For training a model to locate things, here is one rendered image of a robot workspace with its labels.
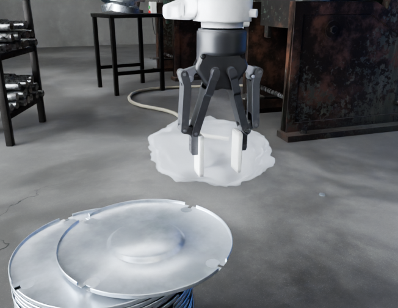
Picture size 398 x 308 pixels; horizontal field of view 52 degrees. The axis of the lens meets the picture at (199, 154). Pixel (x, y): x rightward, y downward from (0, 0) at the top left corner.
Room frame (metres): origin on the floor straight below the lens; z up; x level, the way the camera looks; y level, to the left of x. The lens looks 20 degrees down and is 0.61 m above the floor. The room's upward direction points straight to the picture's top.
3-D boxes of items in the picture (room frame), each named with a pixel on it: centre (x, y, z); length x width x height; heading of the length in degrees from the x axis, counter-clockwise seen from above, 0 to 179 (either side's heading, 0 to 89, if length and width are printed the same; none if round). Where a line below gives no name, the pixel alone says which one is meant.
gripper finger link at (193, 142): (0.62, 0.02, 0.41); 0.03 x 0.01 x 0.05; 107
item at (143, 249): (0.60, 0.09, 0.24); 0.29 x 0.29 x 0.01
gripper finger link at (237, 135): (0.65, -0.06, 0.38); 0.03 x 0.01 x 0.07; 17
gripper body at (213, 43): (0.64, -0.03, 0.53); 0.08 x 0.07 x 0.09; 107
